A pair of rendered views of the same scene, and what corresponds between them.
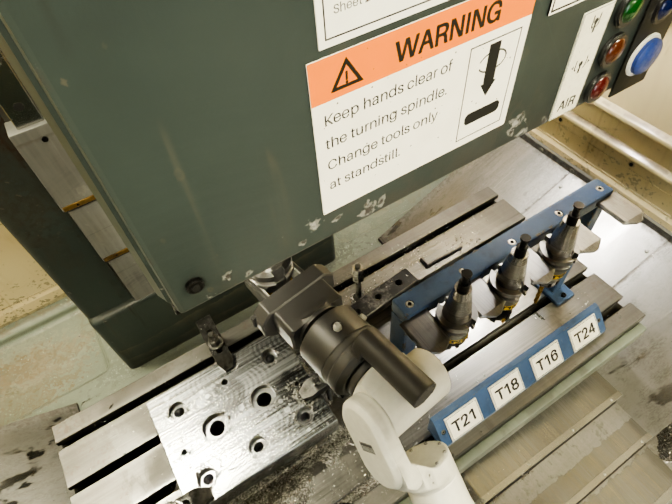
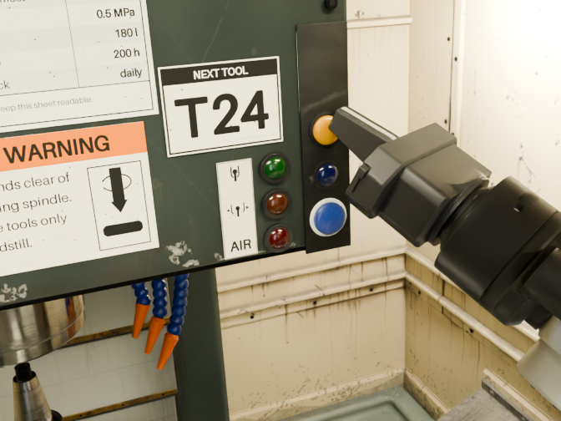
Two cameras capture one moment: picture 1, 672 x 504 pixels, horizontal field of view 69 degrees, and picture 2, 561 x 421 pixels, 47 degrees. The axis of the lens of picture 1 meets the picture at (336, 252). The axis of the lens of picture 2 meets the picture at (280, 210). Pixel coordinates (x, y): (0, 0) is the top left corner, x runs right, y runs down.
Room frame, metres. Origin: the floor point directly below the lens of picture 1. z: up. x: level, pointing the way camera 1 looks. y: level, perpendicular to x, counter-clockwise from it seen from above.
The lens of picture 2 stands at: (-0.19, -0.30, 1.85)
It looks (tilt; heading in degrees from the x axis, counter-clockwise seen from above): 20 degrees down; 9
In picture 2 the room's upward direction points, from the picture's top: 3 degrees counter-clockwise
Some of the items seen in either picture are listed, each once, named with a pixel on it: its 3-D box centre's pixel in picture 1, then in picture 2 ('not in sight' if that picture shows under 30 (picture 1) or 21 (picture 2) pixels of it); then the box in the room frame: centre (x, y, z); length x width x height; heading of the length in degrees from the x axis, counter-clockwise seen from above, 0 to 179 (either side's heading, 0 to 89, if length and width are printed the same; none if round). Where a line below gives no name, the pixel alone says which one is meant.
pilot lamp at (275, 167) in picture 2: (631, 8); (275, 168); (0.33, -0.22, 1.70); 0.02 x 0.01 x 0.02; 118
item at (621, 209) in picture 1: (622, 210); not in sight; (0.56, -0.52, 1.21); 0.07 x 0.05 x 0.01; 28
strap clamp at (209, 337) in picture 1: (218, 348); not in sight; (0.49, 0.26, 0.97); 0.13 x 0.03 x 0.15; 28
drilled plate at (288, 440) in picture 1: (242, 416); not in sight; (0.35, 0.21, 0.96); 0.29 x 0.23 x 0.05; 118
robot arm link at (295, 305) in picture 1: (317, 321); not in sight; (0.32, 0.03, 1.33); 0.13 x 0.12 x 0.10; 127
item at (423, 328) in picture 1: (428, 334); not in sight; (0.35, -0.13, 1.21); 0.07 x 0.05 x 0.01; 28
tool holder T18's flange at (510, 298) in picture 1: (508, 282); not in sight; (0.43, -0.27, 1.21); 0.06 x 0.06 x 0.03
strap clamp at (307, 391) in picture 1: (331, 381); not in sight; (0.39, 0.03, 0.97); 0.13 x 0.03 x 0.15; 118
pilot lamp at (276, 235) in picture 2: (598, 87); (279, 238); (0.33, -0.22, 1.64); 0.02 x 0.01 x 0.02; 118
